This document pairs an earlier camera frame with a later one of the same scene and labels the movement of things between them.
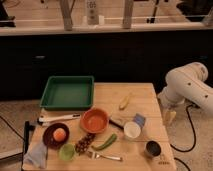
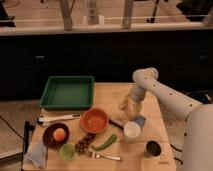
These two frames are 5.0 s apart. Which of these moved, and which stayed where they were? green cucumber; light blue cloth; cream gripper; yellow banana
Moved: cream gripper
Stayed: green cucumber; light blue cloth; yellow banana
